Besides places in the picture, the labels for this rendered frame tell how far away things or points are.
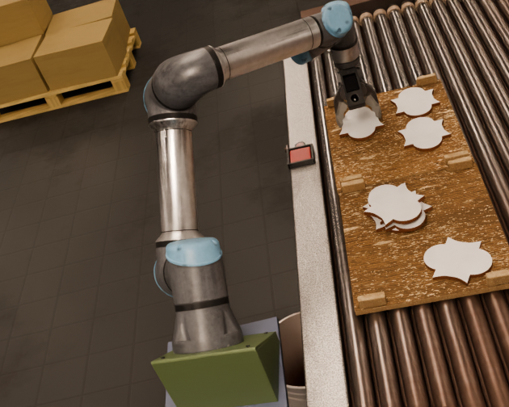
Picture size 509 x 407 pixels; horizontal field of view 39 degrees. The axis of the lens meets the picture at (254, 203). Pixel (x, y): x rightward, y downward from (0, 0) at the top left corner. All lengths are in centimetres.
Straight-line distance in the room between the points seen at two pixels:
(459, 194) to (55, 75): 348
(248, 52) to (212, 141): 234
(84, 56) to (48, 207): 113
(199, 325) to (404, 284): 45
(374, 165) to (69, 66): 315
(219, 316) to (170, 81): 52
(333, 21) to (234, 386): 84
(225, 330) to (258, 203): 196
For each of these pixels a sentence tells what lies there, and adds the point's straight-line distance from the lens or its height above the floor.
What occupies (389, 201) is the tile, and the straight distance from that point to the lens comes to 172.
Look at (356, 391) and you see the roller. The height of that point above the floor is 92.
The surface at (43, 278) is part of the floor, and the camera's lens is 358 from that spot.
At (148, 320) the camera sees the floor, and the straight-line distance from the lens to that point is 308.
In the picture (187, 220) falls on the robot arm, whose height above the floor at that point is 111.
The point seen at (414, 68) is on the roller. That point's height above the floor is 92.
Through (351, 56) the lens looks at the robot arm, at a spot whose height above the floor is 117.
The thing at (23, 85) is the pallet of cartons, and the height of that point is 22.
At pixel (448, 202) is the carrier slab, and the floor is 94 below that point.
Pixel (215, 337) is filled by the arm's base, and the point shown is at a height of 104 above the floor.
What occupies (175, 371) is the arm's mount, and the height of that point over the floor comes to 101.
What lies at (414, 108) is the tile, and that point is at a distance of 207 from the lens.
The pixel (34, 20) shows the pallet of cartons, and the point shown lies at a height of 48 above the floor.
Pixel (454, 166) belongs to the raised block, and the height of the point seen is 95.
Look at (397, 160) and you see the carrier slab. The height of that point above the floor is 94.
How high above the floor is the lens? 210
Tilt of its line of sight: 38 degrees down
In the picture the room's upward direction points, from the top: 20 degrees counter-clockwise
